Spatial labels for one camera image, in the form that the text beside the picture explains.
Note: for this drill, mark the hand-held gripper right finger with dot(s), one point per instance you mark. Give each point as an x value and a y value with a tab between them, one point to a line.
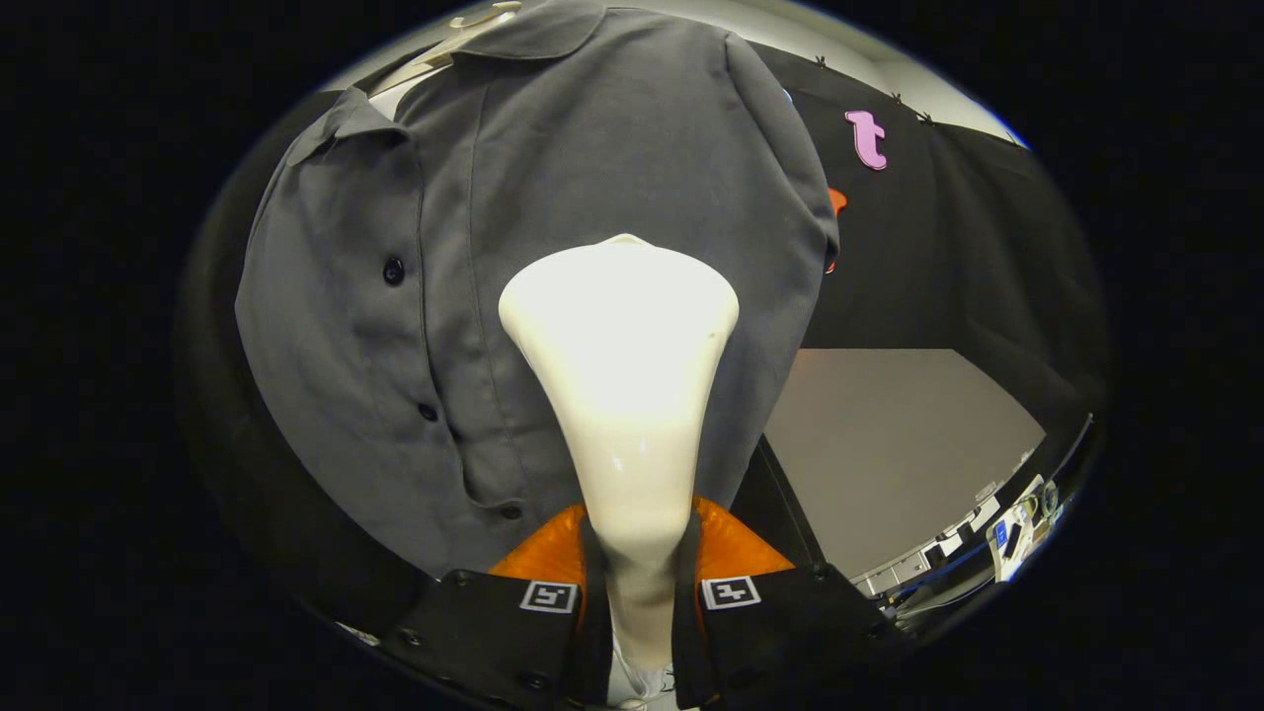
686	632

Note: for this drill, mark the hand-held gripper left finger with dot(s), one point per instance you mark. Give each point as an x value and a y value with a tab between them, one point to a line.
595	632

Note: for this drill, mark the white garment steamer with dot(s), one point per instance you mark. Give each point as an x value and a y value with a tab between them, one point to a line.
622	375

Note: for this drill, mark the grey button shirt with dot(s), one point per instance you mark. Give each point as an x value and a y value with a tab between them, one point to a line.
612	148

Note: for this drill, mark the cream garment hanger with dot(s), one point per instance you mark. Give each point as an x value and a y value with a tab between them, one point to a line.
434	54

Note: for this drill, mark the grey cabinet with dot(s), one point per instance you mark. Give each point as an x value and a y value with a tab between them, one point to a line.
889	444

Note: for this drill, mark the cluttered white desk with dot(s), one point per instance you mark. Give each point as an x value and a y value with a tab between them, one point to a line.
1007	538

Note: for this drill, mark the row of black clips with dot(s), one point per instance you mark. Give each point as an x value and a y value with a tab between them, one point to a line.
925	118

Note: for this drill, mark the white cloth under shirt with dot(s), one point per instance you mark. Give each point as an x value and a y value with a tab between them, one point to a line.
400	99

